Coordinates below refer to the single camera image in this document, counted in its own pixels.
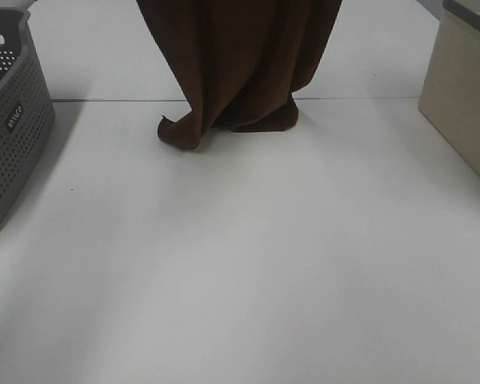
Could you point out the grey perforated plastic basket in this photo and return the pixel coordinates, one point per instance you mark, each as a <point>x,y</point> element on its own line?
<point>26,109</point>

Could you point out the brown towel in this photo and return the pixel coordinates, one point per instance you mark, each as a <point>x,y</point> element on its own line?
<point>238,63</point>

